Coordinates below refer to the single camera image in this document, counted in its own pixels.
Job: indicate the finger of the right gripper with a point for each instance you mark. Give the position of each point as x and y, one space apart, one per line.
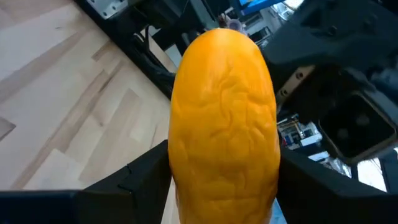
335 31

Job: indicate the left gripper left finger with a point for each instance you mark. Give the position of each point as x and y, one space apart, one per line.
93 208

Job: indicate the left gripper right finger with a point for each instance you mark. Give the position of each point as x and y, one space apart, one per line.
326 208

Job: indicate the yellow mango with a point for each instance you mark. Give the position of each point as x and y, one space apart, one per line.
224 124

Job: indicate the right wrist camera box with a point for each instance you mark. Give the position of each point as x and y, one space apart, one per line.
357 130

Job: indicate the black aluminium table frame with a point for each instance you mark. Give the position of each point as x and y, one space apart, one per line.
133 34

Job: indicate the silver bracket plate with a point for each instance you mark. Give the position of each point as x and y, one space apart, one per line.
107 6

